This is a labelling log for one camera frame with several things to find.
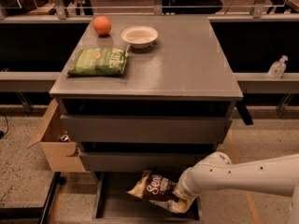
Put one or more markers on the brown chip bag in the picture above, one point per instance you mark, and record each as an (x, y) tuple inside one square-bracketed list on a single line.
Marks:
[(156, 189)]

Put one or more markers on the bottom open grey drawer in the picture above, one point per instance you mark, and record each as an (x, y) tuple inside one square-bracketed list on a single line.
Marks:
[(113, 205)]

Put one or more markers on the clear sanitizer pump bottle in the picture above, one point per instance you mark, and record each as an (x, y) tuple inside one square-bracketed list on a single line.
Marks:
[(277, 69)]

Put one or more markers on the grey drawer cabinet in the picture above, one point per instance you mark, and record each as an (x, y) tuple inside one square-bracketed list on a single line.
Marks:
[(184, 73)]

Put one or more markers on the cardboard box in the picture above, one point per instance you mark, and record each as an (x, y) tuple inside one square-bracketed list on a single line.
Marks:
[(61, 156)]

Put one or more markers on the orange fruit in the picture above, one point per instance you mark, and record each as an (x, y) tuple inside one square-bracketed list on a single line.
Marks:
[(102, 25)]

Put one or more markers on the green chip bag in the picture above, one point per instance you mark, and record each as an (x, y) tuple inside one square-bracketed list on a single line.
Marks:
[(99, 62)]

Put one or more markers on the glass railing with posts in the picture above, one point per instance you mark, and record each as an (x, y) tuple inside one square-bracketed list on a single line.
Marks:
[(149, 0)]

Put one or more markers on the white paper bowl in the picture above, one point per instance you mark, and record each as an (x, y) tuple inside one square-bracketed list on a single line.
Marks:
[(139, 37)]

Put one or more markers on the middle grey drawer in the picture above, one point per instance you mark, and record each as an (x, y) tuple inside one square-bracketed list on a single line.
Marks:
[(138, 162)]

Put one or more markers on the padded gripper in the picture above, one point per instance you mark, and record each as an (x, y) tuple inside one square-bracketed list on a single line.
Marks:
[(186, 185)]

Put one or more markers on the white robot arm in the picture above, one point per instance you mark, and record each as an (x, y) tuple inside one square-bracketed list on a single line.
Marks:
[(279, 176)]

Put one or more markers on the soda can in box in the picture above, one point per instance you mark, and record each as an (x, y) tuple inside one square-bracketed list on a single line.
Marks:
[(64, 138)]

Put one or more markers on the top grey drawer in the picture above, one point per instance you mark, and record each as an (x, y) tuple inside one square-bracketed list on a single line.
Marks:
[(160, 130)]

